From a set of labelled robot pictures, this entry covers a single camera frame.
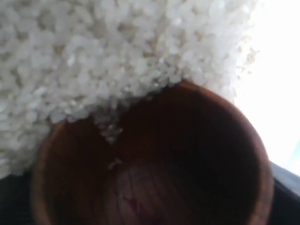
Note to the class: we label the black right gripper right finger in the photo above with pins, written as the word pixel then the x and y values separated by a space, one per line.
pixel 286 200

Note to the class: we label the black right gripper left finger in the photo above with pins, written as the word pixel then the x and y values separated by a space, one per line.
pixel 15 200

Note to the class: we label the brown wooden cup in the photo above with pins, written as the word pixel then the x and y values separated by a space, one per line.
pixel 185 157

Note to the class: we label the rice in small bowl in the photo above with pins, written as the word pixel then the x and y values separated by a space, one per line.
pixel 68 59

